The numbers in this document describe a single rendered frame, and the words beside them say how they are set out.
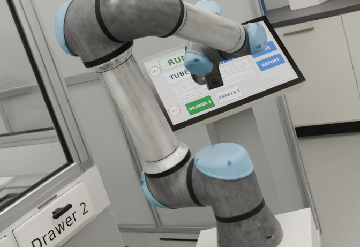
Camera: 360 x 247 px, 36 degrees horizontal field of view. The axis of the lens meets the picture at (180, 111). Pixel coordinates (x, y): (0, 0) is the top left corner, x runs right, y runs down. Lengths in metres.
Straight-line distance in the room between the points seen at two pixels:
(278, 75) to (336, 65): 1.97
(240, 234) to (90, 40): 0.52
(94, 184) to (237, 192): 0.74
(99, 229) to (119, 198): 1.70
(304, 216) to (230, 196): 0.22
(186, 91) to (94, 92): 1.44
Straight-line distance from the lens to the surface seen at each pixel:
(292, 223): 1.34
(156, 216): 3.41
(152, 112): 1.20
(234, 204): 1.21
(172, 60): 1.99
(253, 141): 2.07
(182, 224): 3.35
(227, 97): 1.92
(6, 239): 1.59
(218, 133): 2.02
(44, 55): 1.75
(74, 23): 1.13
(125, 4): 1.06
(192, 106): 1.89
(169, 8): 1.09
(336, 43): 3.90
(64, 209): 1.67
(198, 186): 1.22
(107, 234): 1.88
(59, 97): 1.76
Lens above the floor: 1.46
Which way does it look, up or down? 14 degrees down
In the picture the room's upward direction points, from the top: 18 degrees counter-clockwise
